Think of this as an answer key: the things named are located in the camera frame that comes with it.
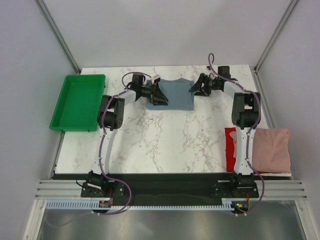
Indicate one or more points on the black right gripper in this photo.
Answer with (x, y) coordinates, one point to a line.
(203, 79)

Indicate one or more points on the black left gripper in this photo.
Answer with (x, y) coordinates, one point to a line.
(158, 96)

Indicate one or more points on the blue grey t shirt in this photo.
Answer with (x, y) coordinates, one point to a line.
(177, 92)

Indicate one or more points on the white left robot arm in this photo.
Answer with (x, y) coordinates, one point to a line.
(110, 118)

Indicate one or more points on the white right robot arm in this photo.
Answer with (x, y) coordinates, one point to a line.
(245, 116)

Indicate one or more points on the green plastic bin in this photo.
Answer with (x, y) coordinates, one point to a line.
(78, 103)

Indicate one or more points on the red folded t shirt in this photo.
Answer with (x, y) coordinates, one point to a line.
(235, 150)

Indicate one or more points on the pink folded t shirt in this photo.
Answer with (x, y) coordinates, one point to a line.
(277, 153)

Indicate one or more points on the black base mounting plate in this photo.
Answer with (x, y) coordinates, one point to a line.
(169, 189)

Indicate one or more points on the white folded t shirt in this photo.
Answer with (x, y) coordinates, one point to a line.
(269, 174)

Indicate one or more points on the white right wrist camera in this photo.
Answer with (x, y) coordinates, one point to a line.
(210, 73)

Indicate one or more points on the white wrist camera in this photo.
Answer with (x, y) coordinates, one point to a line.
(210, 73)
(155, 79)

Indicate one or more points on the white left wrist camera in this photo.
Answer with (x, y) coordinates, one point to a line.
(155, 79)

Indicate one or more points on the aluminium right corner post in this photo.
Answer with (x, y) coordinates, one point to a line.
(276, 33)

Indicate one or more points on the aluminium corner post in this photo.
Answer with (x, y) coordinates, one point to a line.
(276, 33)
(58, 35)

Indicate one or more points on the aluminium front frame rail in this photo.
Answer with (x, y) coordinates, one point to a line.
(291, 190)

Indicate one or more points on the light blue cable duct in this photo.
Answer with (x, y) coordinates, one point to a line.
(59, 204)

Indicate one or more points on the aluminium left corner post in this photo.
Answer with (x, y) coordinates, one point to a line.
(58, 35)

